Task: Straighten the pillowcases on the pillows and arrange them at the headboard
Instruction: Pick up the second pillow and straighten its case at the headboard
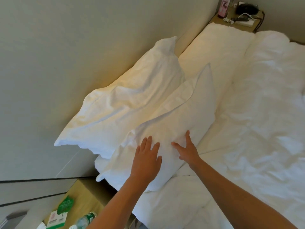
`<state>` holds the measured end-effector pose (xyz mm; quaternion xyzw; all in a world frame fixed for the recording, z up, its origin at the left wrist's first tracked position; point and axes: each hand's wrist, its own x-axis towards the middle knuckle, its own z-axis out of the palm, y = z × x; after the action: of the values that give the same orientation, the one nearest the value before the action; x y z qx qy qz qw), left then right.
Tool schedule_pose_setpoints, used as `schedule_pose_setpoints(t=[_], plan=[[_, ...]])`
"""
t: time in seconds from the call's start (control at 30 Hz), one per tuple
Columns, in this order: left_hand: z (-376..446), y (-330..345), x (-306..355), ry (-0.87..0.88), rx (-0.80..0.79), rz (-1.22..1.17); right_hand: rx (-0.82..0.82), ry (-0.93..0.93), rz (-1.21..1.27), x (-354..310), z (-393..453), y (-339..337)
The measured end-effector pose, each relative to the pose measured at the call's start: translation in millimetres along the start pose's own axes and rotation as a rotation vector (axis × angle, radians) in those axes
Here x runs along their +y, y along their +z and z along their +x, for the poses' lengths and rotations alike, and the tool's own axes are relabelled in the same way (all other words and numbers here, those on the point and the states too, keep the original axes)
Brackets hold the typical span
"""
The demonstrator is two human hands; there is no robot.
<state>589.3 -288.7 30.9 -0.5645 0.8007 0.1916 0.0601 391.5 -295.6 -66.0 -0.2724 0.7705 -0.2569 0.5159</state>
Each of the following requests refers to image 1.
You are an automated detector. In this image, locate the white duvet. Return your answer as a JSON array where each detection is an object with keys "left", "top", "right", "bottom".
[
  {"left": 133, "top": 30, "right": 305, "bottom": 229},
  {"left": 94, "top": 22, "right": 305, "bottom": 229}
]

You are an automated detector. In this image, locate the green leaf card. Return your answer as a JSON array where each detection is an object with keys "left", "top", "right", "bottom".
[{"left": 46, "top": 195, "right": 76, "bottom": 229}]

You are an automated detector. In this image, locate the person's right forearm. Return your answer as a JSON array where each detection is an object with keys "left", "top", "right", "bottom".
[{"left": 190, "top": 157, "right": 298, "bottom": 229}]

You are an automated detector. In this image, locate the wooden nightstand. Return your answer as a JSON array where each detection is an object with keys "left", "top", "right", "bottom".
[
  {"left": 208, "top": 8, "right": 265, "bottom": 34},
  {"left": 36, "top": 178, "right": 117, "bottom": 229}
]

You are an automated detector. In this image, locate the person's left hand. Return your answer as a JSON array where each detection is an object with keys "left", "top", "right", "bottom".
[{"left": 130, "top": 135, "right": 162, "bottom": 186}]

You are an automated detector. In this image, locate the pink box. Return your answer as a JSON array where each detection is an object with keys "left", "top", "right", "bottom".
[{"left": 217, "top": 0, "right": 230, "bottom": 18}]

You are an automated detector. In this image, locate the clear plastic water bottle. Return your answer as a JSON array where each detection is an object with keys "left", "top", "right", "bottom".
[{"left": 68, "top": 211, "right": 98, "bottom": 229}]

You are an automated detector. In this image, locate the person's left forearm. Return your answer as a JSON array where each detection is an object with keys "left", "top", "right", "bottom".
[{"left": 87, "top": 176, "right": 145, "bottom": 229}]

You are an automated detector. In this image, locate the person's right hand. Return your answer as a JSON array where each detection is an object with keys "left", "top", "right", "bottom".
[{"left": 171, "top": 130, "right": 203, "bottom": 170}]

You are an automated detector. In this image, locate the black telephone cord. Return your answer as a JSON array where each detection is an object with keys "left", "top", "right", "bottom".
[{"left": 255, "top": 10, "right": 265, "bottom": 34}]

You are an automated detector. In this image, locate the black telephone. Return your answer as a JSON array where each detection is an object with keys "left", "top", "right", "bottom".
[{"left": 235, "top": 3, "right": 259, "bottom": 15}]

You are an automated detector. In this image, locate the white pillow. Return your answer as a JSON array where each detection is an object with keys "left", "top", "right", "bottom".
[
  {"left": 53, "top": 36, "right": 186, "bottom": 160},
  {"left": 95, "top": 63, "right": 217, "bottom": 192}
]

